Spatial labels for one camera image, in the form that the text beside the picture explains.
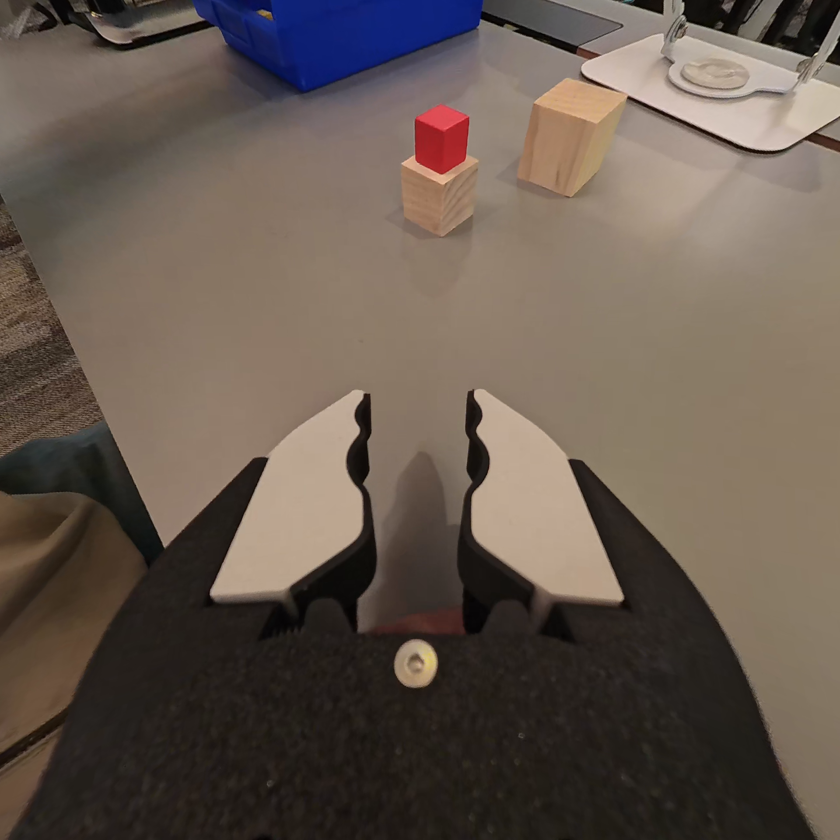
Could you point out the large wooden cube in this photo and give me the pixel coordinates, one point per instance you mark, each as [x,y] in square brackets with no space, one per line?
[567,138]

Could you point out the blue plastic bin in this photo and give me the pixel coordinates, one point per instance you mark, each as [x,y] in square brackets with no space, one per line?
[341,40]

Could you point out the red wooden cube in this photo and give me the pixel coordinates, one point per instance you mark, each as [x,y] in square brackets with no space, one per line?
[441,138]

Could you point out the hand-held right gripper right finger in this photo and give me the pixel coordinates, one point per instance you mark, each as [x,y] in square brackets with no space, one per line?
[541,519]

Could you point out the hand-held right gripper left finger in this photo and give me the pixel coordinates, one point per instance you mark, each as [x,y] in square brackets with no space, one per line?
[292,519]

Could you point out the white folding stand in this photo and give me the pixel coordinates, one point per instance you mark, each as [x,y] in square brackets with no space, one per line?
[630,72]

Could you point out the medium wooden cube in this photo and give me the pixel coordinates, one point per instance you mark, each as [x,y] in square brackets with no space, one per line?
[437,200]

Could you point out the black office chair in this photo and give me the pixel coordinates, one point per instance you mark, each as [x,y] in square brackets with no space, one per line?
[775,26]

